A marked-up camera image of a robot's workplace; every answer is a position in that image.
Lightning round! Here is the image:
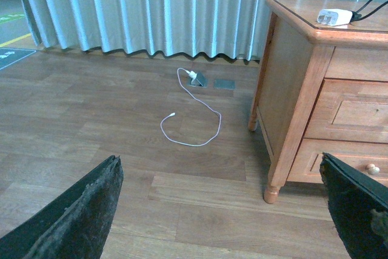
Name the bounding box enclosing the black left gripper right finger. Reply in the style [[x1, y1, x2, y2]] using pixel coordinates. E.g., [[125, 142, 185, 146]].
[[319, 153, 387, 258]]

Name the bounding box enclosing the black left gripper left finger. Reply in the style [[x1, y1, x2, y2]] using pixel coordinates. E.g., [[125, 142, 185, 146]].
[[1, 156, 124, 258]]

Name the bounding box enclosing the round wooden drawer knob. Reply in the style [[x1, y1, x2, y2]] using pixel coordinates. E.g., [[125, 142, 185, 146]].
[[366, 164, 380, 175]]

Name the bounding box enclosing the lower wooden drawer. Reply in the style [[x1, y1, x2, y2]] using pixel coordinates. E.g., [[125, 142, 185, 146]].
[[287, 138, 387, 186]]

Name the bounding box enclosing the wooden drawer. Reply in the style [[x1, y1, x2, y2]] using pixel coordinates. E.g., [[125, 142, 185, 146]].
[[306, 79, 387, 144], [287, 138, 387, 186]]

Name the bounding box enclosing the upper wooden drawer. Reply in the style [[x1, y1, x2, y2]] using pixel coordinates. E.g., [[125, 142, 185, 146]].
[[306, 79, 387, 144]]

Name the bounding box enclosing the wooden nightstand cabinet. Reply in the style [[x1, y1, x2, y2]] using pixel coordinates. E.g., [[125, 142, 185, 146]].
[[248, 0, 387, 204]]

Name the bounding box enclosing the green floor sign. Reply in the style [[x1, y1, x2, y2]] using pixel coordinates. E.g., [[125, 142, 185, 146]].
[[0, 47, 36, 70]]

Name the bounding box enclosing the closed grey floor plate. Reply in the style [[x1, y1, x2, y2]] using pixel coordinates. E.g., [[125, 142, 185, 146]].
[[213, 79, 235, 90]]

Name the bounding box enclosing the white plug adapter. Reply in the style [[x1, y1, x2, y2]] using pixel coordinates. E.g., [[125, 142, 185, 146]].
[[186, 70, 197, 79]]

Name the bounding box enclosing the open grey floor socket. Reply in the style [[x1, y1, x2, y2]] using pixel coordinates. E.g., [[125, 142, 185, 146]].
[[187, 72, 208, 87]]

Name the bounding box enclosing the light green curtain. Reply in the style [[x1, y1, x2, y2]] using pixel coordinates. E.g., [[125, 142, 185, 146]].
[[12, 0, 388, 61]]

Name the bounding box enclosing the white floor cable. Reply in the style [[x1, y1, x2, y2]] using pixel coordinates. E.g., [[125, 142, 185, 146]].
[[160, 67, 222, 147]]

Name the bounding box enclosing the black charger cable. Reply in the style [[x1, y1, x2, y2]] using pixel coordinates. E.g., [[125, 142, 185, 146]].
[[349, 0, 388, 23]]

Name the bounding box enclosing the white wall charger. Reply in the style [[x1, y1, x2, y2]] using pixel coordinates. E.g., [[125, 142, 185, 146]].
[[316, 8, 353, 27]]

